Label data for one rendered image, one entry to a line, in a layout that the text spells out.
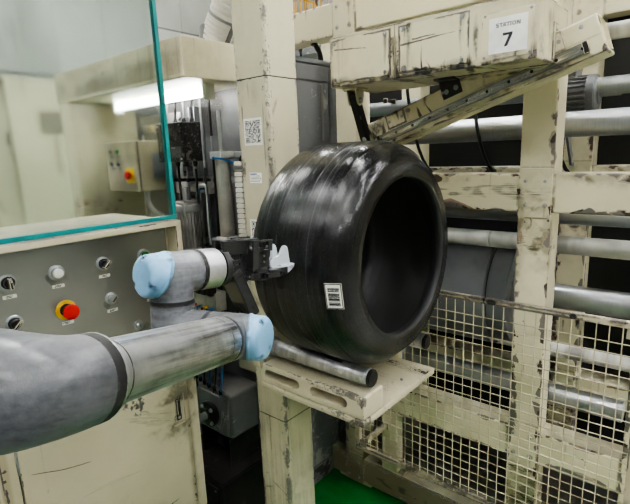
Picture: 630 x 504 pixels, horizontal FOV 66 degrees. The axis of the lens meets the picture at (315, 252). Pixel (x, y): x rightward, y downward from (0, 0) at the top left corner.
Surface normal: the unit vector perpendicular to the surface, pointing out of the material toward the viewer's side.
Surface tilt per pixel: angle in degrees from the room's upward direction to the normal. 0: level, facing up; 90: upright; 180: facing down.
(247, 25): 90
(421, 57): 90
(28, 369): 54
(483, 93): 90
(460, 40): 90
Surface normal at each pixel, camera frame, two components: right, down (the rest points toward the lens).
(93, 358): 0.73, -0.56
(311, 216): -0.60, -0.28
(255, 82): -0.65, 0.18
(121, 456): 0.76, 0.10
